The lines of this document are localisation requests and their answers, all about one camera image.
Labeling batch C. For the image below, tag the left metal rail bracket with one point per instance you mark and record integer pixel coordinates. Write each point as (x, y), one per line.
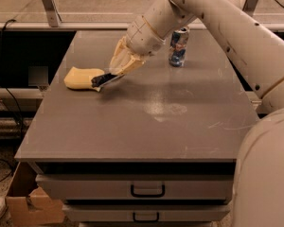
(52, 15)

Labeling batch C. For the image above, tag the blue energy drink can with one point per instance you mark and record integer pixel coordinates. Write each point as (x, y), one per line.
(177, 48)

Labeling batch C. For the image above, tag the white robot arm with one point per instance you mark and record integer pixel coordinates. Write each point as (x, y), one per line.
(258, 190)

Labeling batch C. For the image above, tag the lower grey drawer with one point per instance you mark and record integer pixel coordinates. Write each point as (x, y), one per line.
(124, 213)

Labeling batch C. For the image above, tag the yellow sponge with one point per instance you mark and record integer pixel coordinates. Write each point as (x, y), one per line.
(81, 79)

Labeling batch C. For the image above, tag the upper grey drawer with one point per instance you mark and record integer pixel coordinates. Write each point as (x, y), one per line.
(95, 187)

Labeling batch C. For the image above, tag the black drawer handle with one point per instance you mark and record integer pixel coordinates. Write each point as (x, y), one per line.
(146, 217)
(157, 192)

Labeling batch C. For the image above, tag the blue rxbar blueberry wrapper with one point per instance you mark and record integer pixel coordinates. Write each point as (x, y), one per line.
(101, 80)

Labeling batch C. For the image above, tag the grey drawer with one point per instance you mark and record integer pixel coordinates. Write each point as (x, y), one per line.
(95, 187)
(124, 213)

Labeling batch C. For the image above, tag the black upper drawer handle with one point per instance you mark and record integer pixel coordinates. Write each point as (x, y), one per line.
(157, 192)

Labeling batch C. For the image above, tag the grey drawer cabinet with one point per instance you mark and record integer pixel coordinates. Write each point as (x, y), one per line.
(157, 121)

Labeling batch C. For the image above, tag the brown cardboard box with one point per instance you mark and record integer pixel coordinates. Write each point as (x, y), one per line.
(27, 202)

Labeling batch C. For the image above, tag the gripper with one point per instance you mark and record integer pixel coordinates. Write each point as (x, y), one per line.
(143, 39)

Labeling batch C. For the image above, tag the black lower drawer handle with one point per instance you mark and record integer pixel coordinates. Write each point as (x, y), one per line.
(146, 217)

